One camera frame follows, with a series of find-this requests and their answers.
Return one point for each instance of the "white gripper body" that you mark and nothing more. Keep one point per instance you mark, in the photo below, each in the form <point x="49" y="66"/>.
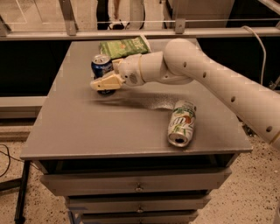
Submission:
<point x="130" y="71"/>

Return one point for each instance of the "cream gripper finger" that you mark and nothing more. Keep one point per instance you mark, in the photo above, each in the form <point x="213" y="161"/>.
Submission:
<point x="109" y="81"/>
<point x="116" y="64"/>

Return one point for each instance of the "blue pepsi can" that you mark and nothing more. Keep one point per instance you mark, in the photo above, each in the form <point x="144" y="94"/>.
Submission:
<point x="101" y="64"/>

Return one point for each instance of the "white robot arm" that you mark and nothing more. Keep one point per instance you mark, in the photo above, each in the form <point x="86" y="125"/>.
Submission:
<point x="181" y="62"/>

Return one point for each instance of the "white green 7up can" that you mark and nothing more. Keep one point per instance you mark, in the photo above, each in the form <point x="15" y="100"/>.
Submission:
<point x="181" y="125"/>

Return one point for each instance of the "green chip bag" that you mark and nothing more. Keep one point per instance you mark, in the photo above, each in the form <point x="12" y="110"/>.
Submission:
<point x="122" y="48"/>

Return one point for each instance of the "metal window railing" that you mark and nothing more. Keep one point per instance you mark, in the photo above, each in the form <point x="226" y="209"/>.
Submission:
<point x="155" y="19"/>

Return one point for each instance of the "grey drawer cabinet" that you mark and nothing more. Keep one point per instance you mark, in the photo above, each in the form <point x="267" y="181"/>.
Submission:
<point x="109" y="157"/>

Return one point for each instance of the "black stand leg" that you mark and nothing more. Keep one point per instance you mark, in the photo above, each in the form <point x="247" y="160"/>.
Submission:
<point x="21" y="183"/>

